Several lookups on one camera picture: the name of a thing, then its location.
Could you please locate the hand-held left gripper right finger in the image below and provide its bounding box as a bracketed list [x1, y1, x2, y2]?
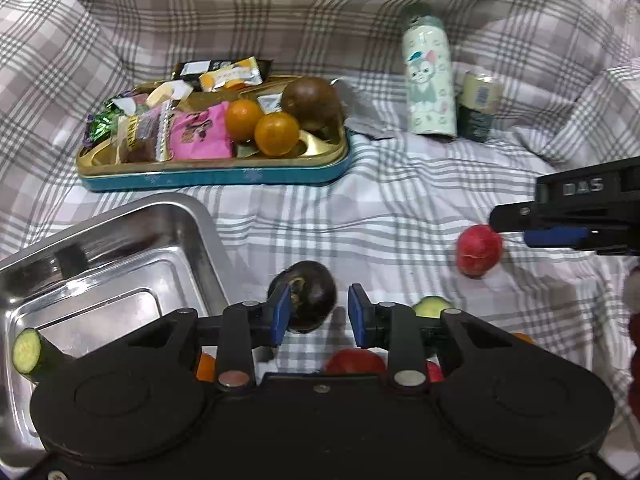
[348, 283, 506, 392]

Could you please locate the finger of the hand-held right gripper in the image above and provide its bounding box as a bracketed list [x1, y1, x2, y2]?
[524, 226, 591, 249]
[489, 201, 543, 234]

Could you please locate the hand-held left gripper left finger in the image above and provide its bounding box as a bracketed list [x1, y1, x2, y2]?
[127, 282, 293, 393]

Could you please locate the dark purple round fruit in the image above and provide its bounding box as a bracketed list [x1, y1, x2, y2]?
[266, 260, 338, 335]

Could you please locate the red tomato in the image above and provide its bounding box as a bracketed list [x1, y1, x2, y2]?
[324, 349, 387, 376]

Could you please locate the red round fruit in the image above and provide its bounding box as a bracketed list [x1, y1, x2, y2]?
[455, 224, 504, 278]

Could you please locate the stainless steel tray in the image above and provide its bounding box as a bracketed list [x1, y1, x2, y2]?
[0, 192, 231, 471]

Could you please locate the cucumber piece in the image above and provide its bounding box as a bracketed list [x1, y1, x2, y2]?
[412, 296, 453, 319]
[11, 327, 76, 381]

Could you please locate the small green can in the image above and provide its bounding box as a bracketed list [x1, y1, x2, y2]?
[457, 71, 501, 143]

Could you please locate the plaid bed sheet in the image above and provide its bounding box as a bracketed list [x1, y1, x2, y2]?
[0, 0, 640, 480]

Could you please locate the dark red fruit cluster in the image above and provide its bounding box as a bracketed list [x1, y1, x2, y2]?
[621, 266, 640, 423]

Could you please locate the pale green cat-print bottle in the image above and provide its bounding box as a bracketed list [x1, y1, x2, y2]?
[404, 4, 458, 138]

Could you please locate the teal and gold tin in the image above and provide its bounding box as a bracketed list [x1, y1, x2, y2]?
[76, 75, 351, 192]

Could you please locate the pink snack packet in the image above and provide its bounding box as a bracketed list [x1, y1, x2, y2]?
[169, 102, 236, 160]

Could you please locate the brown round fruit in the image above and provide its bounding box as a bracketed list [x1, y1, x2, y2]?
[280, 76, 343, 133]

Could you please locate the clear brown cake packet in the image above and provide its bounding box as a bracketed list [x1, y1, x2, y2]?
[117, 105, 173, 163]

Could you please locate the yellow orange snack packet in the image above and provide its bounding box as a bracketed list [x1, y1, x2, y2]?
[199, 57, 263, 92]

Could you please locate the cream pastry piece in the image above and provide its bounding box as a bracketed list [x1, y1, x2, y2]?
[145, 81, 193, 108]

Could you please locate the green foil candy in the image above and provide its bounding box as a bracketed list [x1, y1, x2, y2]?
[85, 109, 123, 147]

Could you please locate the black white snack packet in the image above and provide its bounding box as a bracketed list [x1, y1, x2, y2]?
[172, 60, 236, 81]

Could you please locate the white candy wrapper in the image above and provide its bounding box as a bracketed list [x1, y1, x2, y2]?
[107, 96, 138, 116]

